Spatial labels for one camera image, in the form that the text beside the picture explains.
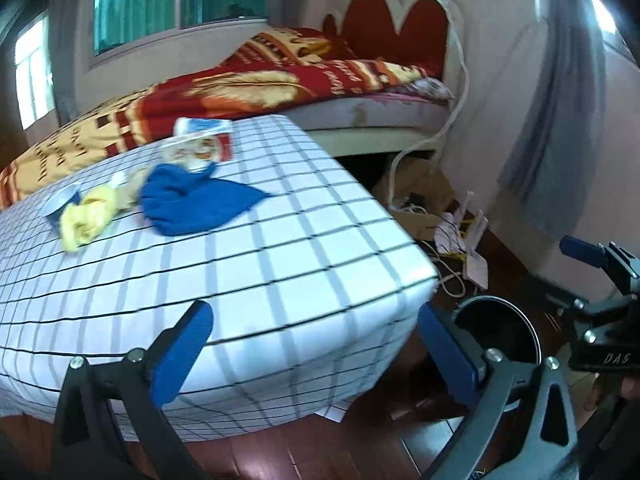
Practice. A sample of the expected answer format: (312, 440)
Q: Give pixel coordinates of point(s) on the yellow cloth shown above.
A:
(87, 217)

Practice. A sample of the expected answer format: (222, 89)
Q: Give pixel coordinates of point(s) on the long grey embroidered curtain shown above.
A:
(555, 125)

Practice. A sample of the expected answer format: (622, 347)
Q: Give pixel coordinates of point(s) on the bed with red yellow blanket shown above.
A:
(225, 90)

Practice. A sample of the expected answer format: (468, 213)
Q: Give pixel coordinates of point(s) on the red snack packet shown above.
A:
(200, 152)

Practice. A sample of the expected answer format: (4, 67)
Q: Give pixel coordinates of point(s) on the bright side window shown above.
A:
(605, 17)

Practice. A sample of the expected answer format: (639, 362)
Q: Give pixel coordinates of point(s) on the beige wrapper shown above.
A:
(132, 187)

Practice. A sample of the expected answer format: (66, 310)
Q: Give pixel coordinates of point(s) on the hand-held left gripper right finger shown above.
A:
(450, 355)

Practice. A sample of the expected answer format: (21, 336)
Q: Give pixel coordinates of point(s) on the grey curtain beside small window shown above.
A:
(70, 50)

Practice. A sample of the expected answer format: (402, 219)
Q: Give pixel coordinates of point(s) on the blue cloth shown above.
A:
(190, 200)

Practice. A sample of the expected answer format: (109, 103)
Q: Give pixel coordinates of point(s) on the grey mattress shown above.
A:
(380, 112)

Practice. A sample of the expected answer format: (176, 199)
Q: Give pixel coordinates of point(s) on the black trash bin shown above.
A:
(500, 325)

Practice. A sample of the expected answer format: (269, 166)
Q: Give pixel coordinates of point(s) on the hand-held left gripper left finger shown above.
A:
(182, 355)

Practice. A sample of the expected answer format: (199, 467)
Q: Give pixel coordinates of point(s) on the floral pillow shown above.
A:
(430, 89)

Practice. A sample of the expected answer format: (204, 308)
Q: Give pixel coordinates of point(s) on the large window with green curtain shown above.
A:
(175, 0)

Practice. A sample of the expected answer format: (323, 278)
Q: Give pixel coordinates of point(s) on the white router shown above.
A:
(477, 267)

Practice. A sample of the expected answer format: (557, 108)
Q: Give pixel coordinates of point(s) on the cardboard box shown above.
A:
(420, 185)

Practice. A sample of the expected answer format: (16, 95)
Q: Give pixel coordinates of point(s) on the table with checked cloth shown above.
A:
(250, 285)

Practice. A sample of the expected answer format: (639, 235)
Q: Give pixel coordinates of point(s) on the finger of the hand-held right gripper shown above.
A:
(580, 247)
(575, 307)

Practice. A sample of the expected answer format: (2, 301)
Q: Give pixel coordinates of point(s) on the person's right hand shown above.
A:
(595, 395)

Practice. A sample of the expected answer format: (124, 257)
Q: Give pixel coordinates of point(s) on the small bright window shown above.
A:
(32, 75)

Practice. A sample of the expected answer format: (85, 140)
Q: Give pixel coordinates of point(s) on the white bed with red headboard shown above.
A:
(395, 25)

